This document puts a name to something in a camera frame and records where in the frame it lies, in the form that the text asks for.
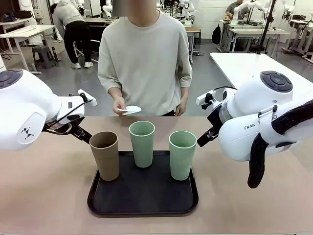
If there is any person left hand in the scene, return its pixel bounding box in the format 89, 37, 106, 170
175, 101, 187, 117

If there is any brown tall cup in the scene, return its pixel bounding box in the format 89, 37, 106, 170
89, 131, 120, 182

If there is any person right forearm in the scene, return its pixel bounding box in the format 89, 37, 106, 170
107, 87, 123, 100

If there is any white background workbench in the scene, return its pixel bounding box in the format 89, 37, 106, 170
228, 27, 291, 53

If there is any grey plastic stool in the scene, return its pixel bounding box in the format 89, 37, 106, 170
31, 45, 57, 70

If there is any seated person in background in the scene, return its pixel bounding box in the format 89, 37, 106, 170
224, 0, 246, 21

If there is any bystander in grey hoodie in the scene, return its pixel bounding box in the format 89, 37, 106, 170
52, 0, 94, 70

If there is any black backpack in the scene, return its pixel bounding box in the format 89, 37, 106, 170
211, 23, 222, 46

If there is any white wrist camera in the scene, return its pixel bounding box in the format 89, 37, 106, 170
77, 89, 98, 107
196, 90, 217, 110

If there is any person torso light shirt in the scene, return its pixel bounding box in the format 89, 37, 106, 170
97, 9, 193, 117

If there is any white scalloped paper coaster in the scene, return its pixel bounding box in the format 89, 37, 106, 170
117, 105, 142, 116

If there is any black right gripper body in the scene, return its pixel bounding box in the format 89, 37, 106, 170
206, 107, 222, 138

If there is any black plastic tray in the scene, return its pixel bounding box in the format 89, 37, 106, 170
87, 150, 199, 216

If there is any white desk with metal legs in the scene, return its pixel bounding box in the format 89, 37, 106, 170
0, 24, 57, 74

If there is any black tripod pole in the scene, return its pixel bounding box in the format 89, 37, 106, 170
255, 0, 275, 55

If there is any person right hand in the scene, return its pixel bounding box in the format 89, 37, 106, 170
112, 96, 128, 116

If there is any black right arm cable sleeve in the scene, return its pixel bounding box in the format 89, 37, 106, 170
246, 99, 313, 189

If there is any person left forearm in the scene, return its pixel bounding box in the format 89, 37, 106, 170
179, 86, 191, 105

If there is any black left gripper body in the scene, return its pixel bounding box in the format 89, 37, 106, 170
69, 122, 86, 139

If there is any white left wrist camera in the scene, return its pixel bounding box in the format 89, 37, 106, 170
77, 89, 98, 107

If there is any green tall cup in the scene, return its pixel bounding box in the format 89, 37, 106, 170
169, 130, 198, 181
129, 121, 156, 168

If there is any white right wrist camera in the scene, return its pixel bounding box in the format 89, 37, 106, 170
196, 90, 217, 110

